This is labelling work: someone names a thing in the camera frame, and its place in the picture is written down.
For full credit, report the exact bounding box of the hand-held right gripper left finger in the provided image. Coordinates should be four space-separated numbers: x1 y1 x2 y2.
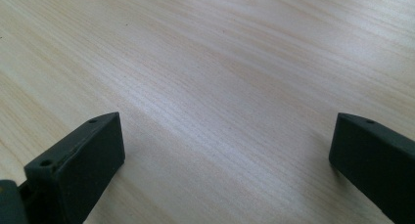
19 112 126 224

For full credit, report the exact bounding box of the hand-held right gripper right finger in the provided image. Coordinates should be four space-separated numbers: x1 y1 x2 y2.
328 112 415 224

